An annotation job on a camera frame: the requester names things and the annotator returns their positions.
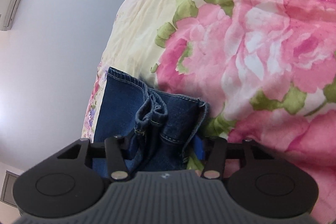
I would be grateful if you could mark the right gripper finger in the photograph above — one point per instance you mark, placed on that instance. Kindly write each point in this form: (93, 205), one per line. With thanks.
(199, 148)

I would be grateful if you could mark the blue denim jeans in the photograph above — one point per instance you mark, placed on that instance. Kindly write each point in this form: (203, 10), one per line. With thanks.
(158, 126)

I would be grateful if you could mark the floral bed quilt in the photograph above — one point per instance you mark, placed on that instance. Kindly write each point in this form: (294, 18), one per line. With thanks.
(266, 68)

